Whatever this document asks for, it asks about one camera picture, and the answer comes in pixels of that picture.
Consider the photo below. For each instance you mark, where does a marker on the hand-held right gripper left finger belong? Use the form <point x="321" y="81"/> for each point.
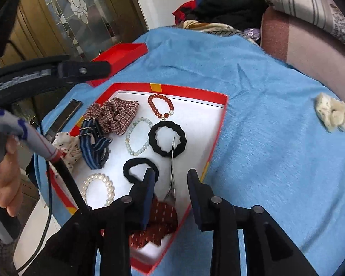
<point x="145" y="204"/>

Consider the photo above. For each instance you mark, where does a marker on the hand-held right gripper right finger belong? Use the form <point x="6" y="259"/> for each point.
<point x="197" y="204"/>

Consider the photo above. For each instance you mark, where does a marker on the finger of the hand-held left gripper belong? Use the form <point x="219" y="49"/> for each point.
<point x="92" y="69"/>

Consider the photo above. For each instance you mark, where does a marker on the red polka dot scrunchie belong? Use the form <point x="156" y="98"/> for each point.
<point x="158" y="221"/>

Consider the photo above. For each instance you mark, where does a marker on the silver hair clip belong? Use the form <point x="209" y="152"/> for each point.
<point x="171" y="172"/>

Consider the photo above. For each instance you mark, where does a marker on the plaid scrunchie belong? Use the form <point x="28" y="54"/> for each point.
<point x="118" y="115"/>

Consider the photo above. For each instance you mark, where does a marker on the red box with white inside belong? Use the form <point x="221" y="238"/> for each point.
<point x="195" y="126"/>

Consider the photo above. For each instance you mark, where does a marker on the white black-dotted scrunchie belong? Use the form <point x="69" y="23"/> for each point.
<point x="67" y="146"/>

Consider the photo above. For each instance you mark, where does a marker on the person's left hand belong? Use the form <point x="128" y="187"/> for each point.
<point x="8" y="184"/>

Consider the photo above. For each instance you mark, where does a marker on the red box lid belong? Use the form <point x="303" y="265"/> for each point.
<point x="119" y="53"/>

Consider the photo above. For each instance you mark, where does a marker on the black phone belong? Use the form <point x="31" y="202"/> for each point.
<point x="64" y="116"/>

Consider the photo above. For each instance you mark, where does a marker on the wooden door with patterned glass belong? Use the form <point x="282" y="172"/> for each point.
<point x="74" y="8"/>

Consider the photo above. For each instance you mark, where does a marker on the blue fleece blanket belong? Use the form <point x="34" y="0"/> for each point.
<point x="276" y="155"/>

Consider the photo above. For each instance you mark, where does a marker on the red garment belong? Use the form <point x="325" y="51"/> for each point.
<point x="184" y="9"/>

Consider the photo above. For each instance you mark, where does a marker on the patterned beige scarf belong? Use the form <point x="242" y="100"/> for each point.
<point x="207" y="27"/>

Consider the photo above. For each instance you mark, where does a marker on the black garment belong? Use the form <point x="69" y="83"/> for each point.
<point x="230" y="8"/>

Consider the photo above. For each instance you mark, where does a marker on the cream dotted scrunchie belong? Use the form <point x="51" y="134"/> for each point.
<point x="332" y="115"/>

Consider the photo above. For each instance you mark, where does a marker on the purple shiny item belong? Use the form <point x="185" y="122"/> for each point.
<point x="251" y="33"/>

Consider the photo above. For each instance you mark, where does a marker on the pink sofa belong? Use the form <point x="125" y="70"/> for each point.
<point x="304" y="46"/>

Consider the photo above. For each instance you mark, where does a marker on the floral striped flat cushion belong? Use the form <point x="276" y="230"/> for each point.
<point x="310" y="3"/>

